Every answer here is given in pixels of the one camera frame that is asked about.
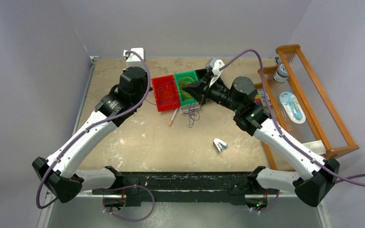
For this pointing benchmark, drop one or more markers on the white label box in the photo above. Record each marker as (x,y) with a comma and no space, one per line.
(316,146)

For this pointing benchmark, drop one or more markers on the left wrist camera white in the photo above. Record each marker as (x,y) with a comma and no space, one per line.
(132,60)

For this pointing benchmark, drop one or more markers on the red plastic bin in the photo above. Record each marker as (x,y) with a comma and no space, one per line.
(166,93)

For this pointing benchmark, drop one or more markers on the white marker orange cap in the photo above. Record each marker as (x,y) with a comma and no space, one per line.
(173,117)

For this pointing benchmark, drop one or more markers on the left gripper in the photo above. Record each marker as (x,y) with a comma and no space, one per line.
(146,79)

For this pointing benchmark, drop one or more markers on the white grey stapler case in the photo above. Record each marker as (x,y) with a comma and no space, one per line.
(189,108)

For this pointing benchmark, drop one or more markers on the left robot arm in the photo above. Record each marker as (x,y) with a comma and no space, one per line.
(60,171)

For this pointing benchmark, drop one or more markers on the white round jar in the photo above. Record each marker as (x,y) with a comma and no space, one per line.
(281,75)

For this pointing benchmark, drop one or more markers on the wooden shelf rack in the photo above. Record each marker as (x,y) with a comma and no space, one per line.
(322,119)

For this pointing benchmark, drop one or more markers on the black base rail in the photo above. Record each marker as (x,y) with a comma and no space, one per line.
(236,188)

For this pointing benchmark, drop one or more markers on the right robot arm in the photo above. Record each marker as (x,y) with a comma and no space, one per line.
(313,176)

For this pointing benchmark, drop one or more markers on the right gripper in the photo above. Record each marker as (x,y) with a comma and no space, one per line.
(196,89)

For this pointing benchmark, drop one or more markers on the blue white blister pack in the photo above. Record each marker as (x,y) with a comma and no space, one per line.
(292,107)

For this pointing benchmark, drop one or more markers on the black plastic bin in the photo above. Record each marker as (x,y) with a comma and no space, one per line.
(201,73)

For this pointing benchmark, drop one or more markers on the box of coloured markers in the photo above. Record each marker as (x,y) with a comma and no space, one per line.
(262,99)

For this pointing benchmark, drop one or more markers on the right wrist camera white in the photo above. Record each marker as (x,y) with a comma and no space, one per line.
(214,66)

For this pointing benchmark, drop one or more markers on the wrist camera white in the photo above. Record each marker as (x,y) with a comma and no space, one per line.
(132,60)
(214,66)

